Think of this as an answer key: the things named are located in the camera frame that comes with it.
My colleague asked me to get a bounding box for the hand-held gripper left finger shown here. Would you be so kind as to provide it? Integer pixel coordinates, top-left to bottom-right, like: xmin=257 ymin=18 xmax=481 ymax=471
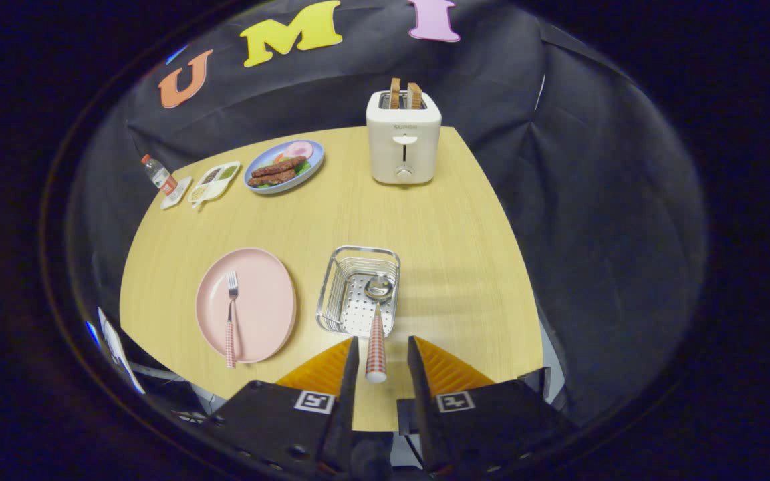
xmin=201 ymin=336 xmax=360 ymax=478

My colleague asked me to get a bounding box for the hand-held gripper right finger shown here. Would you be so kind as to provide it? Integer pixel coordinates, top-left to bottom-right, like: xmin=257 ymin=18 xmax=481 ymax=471
xmin=396 ymin=335 xmax=576 ymax=476

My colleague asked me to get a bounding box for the spoon with red checked handle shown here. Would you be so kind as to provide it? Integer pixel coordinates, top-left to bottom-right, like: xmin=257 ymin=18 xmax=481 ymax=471
xmin=364 ymin=274 xmax=396 ymax=384

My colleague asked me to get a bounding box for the fork with red checked handle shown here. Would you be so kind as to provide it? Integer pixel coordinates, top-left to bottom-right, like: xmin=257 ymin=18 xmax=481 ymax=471
xmin=225 ymin=271 xmax=239 ymax=369

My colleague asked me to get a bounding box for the pink plate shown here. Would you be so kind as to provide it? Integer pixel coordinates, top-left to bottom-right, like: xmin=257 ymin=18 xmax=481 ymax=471
xmin=195 ymin=248 xmax=297 ymax=365

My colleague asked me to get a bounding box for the white device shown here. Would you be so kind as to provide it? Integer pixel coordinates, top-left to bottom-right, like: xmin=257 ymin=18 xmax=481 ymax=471
xmin=96 ymin=306 xmax=147 ymax=395

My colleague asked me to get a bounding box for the white toaster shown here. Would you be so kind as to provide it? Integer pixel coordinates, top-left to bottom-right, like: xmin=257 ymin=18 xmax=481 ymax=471
xmin=366 ymin=90 xmax=442 ymax=185

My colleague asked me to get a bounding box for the brown grilled sausage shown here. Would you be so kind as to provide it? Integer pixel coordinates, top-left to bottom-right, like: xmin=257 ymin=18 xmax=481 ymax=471
xmin=251 ymin=158 xmax=307 ymax=178
xmin=247 ymin=168 xmax=297 ymax=187

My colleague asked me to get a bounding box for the white divided seasoning tray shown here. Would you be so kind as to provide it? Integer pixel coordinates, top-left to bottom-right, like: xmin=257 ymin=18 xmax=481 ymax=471
xmin=188 ymin=161 xmax=241 ymax=209

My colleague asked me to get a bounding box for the blue plate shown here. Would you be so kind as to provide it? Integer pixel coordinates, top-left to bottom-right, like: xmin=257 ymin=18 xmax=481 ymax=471
xmin=243 ymin=140 xmax=325 ymax=195

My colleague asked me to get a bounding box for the small white square coaster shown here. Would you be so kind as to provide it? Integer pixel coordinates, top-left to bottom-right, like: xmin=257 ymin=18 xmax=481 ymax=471
xmin=160 ymin=176 xmax=193 ymax=210

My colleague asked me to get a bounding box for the clear water bottle red label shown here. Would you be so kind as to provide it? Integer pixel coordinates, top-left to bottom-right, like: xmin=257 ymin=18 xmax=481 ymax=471
xmin=141 ymin=154 xmax=178 ymax=196

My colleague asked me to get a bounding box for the metal wire basket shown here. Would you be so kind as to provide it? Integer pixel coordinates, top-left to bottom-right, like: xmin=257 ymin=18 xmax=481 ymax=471
xmin=316 ymin=245 xmax=402 ymax=339

